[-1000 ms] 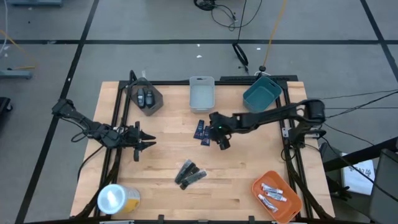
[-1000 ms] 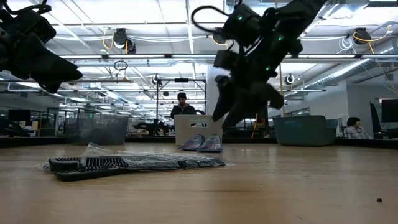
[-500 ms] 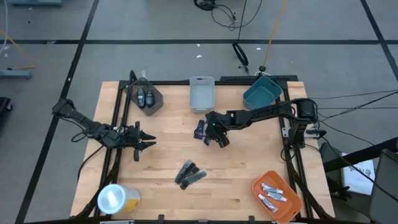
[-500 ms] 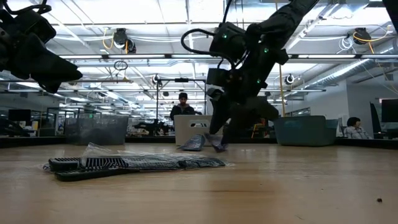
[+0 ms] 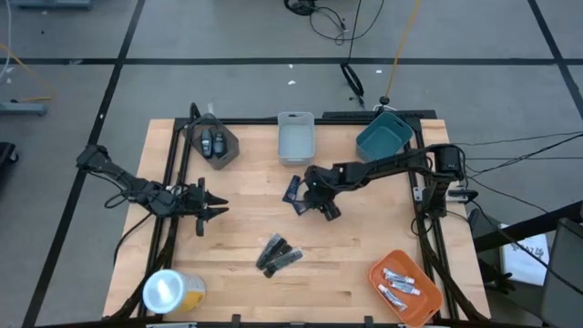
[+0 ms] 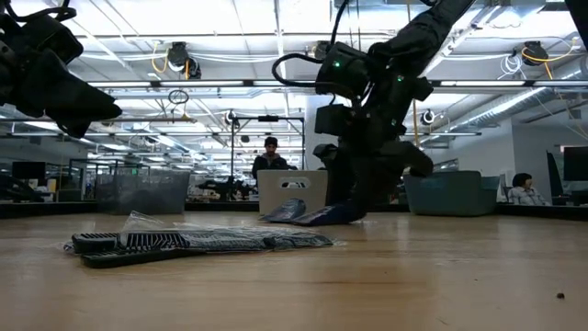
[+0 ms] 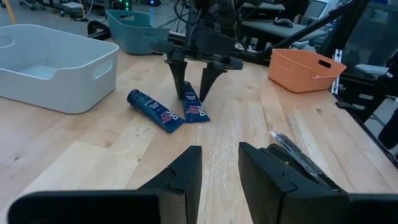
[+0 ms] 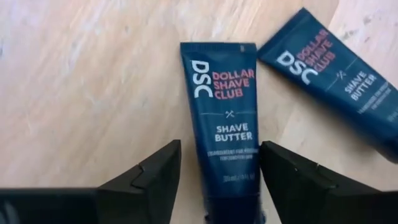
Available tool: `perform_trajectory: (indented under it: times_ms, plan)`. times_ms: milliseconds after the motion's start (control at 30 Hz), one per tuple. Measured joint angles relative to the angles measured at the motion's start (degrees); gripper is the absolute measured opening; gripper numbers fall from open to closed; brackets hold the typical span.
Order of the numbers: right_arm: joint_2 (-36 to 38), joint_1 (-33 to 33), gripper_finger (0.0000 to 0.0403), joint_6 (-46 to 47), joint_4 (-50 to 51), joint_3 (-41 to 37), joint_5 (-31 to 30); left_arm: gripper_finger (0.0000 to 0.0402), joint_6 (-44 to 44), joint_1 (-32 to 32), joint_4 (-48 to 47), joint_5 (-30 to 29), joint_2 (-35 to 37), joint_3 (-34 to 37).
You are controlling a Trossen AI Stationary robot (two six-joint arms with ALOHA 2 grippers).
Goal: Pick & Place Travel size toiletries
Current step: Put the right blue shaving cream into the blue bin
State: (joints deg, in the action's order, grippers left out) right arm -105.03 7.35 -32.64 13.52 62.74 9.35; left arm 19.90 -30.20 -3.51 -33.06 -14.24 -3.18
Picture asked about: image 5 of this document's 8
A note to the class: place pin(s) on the black floor object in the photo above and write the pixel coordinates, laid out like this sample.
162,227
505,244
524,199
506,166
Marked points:
6,157

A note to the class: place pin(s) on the small black stand foot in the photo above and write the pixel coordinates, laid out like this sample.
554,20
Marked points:
385,100

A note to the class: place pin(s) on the smoky transparent grey bin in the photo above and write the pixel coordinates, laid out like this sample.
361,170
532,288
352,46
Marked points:
228,152

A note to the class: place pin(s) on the white toothpaste tube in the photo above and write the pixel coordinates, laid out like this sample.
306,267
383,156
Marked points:
391,297
397,276
404,287

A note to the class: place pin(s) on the grey-blue stand base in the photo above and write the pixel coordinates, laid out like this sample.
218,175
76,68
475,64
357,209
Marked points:
50,3
23,109

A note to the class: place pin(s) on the white yellow wipes canister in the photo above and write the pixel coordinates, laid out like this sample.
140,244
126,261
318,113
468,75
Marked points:
170,291

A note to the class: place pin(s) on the teal plastic bin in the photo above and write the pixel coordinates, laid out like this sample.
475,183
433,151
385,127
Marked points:
380,141

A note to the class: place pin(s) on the grey cabinet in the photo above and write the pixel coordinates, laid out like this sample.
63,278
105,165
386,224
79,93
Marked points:
565,278

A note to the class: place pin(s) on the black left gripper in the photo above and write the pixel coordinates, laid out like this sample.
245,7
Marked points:
193,202

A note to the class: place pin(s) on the light grey plastic bin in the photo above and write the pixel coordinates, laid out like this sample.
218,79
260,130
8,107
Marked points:
296,141

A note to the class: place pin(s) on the black slanted beam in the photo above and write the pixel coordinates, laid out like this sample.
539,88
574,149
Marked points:
528,229

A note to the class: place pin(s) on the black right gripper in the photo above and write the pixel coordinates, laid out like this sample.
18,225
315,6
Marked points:
321,184

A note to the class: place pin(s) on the black table edge clamp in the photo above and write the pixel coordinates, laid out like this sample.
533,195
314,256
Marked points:
368,321
235,320

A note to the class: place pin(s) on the blue snack packets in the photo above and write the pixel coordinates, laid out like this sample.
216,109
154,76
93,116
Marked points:
299,208

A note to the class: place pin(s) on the small black white camera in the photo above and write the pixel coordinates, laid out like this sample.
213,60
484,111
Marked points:
461,195

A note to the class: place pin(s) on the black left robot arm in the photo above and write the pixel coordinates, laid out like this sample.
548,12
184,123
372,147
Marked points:
136,187

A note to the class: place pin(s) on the blue packets pair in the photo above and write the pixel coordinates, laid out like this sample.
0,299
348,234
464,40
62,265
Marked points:
291,189

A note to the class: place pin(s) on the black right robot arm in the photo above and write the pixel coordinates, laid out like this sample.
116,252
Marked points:
387,166

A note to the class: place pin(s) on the white printed paper box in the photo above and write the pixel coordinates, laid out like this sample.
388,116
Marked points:
524,259

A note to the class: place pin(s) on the orange plastic bin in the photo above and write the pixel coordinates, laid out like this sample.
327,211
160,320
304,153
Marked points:
419,305

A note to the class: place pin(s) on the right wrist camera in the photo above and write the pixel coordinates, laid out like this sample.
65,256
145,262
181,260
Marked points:
331,212

